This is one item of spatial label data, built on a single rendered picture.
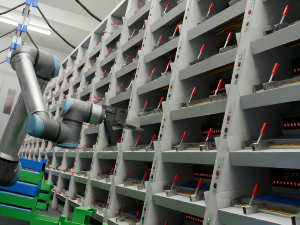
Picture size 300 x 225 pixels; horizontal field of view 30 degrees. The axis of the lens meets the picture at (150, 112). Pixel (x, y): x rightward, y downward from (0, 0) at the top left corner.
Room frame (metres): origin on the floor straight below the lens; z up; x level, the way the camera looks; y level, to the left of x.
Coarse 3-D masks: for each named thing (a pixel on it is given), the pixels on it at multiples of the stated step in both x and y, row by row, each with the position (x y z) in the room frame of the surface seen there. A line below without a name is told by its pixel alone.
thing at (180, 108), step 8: (224, 80) 2.36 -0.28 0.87; (216, 88) 2.46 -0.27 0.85; (224, 88) 2.38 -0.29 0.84; (192, 96) 2.53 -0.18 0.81; (200, 96) 2.54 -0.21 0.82; (216, 96) 2.08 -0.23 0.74; (224, 96) 2.12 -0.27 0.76; (176, 104) 2.51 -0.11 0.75; (184, 104) 2.51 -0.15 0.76; (192, 104) 2.34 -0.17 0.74; (200, 104) 2.17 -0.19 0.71; (208, 104) 2.09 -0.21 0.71; (216, 104) 2.03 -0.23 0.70; (224, 104) 1.96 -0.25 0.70; (176, 112) 2.44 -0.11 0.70; (184, 112) 2.35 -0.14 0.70; (192, 112) 2.26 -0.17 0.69; (200, 112) 2.18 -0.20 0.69; (208, 112) 2.11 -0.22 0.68; (216, 112) 2.04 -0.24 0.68
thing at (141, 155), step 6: (150, 138) 3.22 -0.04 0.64; (126, 144) 3.18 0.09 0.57; (132, 144) 3.19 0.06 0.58; (138, 144) 3.19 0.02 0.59; (144, 144) 3.21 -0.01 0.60; (156, 144) 2.60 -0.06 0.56; (126, 150) 3.19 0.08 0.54; (144, 150) 2.91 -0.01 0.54; (126, 156) 3.11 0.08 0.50; (132, 156) 3.00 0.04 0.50; (138, 156) 2.88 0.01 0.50; (144, 156) 2.78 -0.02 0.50; (150, 156) 2.68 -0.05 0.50
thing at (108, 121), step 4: (104, 120) 2.48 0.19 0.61; (108, 120) 2.47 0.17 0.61; (104, 124) 2.49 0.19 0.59; (108, 124) 2.47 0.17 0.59; (108, 128) 2.47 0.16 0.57; (108, 132) 2.47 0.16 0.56; (112, 132) 2.48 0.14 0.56; (108, 136) 2.48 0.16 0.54; (112, 136) 2.48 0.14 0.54; (108, 140) 2.49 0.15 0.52; (112, 140) 2.48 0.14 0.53; (112, 144) 2.48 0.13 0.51
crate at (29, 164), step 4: (20, 160) 3.56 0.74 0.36; (24, 160) 3.57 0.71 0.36; (28, 160) 3.57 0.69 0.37; (32, 160) 3.57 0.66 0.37; (44, 160) 3.58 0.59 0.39; (24, 164) 3.57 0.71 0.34; (28, 164) 3.57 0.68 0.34; (32, 164) 3.57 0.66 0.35; (36, 164) 3.58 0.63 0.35; (40, 164) 3.58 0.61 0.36; (44, 164) 3.59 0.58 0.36; (32, 168) 3.58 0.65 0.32; (36, 168) 3.58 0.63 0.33; (40, 168) 3.58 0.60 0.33; (44, 168) 3.59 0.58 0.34
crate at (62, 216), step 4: (60, 216) 2.33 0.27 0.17; (64, 216) 2.33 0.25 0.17; (60, 220) 2.32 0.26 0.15; (64, 220) 2.33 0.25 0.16; (60, 224) 2.31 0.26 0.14; (64, 224) 2.35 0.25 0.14; (68, 224) 2.35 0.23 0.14; (72, 224) 2.36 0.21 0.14; (76, 224) 2.36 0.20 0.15; (80, 224) 2.36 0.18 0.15; (104, 224) 2.37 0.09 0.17
